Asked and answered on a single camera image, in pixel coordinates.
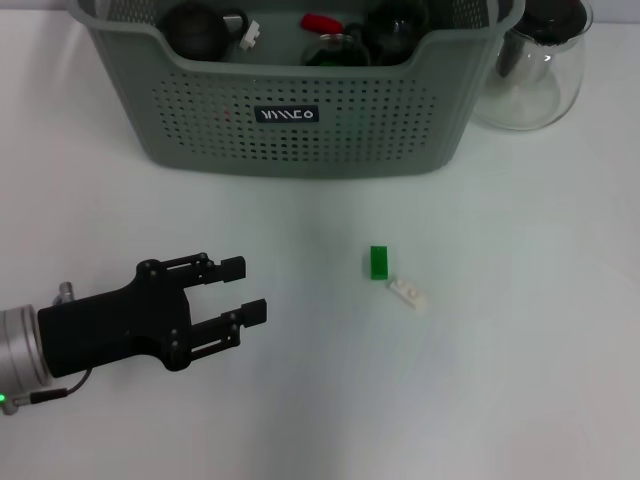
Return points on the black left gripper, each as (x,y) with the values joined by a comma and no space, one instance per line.
(115,330)

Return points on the green rectangular brick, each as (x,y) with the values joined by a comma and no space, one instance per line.
(378,262)
(327,63)

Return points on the white brick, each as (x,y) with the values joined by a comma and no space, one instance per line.
(407,295)
(250,35)

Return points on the glass teacup black holder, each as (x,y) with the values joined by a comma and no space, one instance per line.
(395,32)
(345,50)

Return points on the dark red long brick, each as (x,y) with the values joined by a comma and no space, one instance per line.
(320,22)

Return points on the grey-green perforated storage bin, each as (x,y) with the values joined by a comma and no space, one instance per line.
(350,135)

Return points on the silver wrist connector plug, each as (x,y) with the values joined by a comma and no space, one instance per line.
(65,291)

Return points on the black clay teapot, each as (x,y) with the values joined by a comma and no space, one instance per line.
(192,32)

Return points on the glass carafe black lid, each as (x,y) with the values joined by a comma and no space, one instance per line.
(540,85)

